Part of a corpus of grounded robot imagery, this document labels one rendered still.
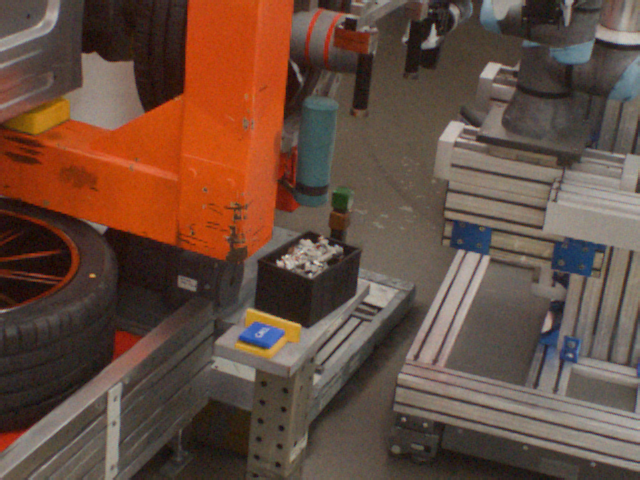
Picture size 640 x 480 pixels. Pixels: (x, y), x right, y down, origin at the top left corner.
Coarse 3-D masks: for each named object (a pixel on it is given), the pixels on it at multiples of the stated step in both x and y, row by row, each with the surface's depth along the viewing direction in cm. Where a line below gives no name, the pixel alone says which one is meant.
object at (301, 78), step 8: (320, 0) 342; (320, 8) 343; (288, 64) 340; (296, 64) 345; (288, 72) 346; (296, 72) 344; (304, 72) 345; (288, 80) 345; (296, 80) 344; (304, 80) 345; (288, 88) 344; (296, 88) 343; (288, 96) 342; (296, 96) 343; (288, 104) 340
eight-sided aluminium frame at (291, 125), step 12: (336, 0) 340; (348, 0) 338; (348, 12) 339; (324, 72) 345; (336, 72) 342; (312, 84) 342; (336, 84) 343; (300, 108) 340; (288, 120) 332; (288, 132) 325; (288, 144) 322
